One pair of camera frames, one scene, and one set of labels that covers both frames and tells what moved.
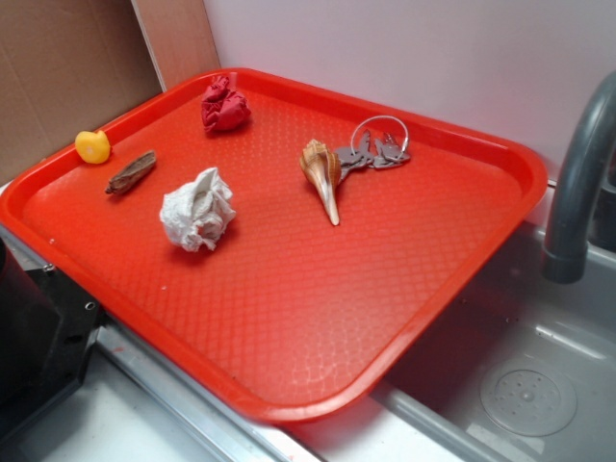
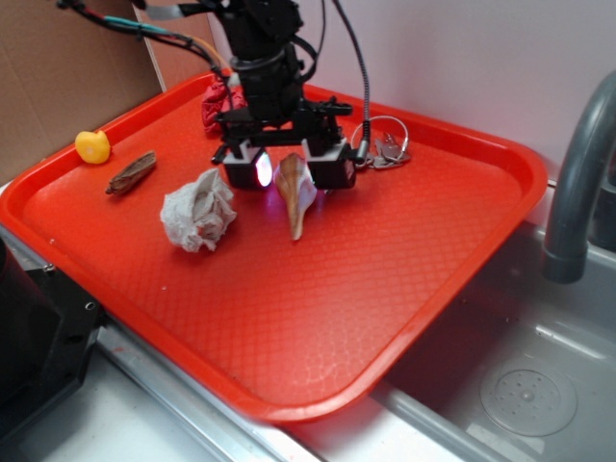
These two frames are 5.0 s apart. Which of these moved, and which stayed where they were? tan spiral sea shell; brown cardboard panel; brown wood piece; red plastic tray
Moved: tan spiral sea shell
Stayed: brown cardboard panel; red plastic tray; brown wood piece
